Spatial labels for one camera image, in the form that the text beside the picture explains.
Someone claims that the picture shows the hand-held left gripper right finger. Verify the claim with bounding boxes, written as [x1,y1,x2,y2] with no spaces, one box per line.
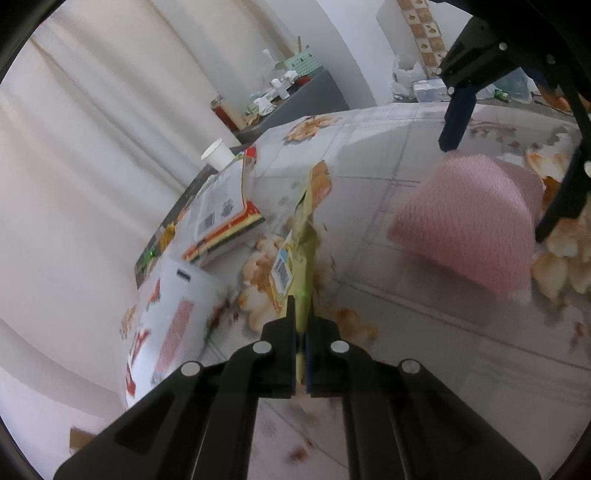
[304,313,542,480]

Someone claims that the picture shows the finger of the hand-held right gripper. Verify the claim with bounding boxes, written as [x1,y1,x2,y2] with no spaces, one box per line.
[536,69,591,244]
[436,16,557,151]

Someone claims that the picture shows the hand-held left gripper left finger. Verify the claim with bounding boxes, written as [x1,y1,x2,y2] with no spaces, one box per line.
[53,295,297,480]

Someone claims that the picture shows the yellow snack wrapper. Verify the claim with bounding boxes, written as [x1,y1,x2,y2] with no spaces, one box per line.
[270,161,334,385]

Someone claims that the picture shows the pink textured cloth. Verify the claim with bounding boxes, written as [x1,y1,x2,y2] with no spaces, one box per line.
[387,152,546,304]

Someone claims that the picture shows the white plastic bags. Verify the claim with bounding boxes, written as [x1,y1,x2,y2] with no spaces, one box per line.
[392,55,451,105]

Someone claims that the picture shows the brown patterned panel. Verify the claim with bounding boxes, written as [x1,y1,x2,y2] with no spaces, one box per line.
[397,0,449,75]

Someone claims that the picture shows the white red plastic bag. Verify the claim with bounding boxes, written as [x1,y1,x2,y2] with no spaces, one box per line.
[119,258,227,409]

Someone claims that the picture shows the flat printed food box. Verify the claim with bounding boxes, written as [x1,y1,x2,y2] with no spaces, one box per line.
[182,147,267,267]

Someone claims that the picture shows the grey cabinet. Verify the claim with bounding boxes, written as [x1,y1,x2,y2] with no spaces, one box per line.
[231,69,352,144]

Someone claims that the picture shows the green and yellow snack packets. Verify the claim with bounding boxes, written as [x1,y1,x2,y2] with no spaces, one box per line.
[139,222,179,278]

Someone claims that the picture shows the green perforated basket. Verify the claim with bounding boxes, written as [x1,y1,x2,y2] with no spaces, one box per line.
[283,48,323,77]

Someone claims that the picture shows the clutter of bottles on cabinet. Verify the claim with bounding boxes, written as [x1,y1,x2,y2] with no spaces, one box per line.
[252,69,299,105]

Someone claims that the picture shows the white crumpled tissue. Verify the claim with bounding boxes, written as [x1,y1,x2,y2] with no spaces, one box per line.
[247,99,278,123]

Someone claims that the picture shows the white paper cup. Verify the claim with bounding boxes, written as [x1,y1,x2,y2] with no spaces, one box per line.
[201,138,239,172]

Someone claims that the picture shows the cardboard box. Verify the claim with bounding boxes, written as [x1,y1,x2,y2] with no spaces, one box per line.
[69,427,100,456]

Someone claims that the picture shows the red sauce jar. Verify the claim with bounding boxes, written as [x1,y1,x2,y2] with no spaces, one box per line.
[210,95,246,130]

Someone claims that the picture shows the white curtain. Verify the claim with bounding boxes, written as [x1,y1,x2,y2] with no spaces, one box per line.
[0,0,334,398]

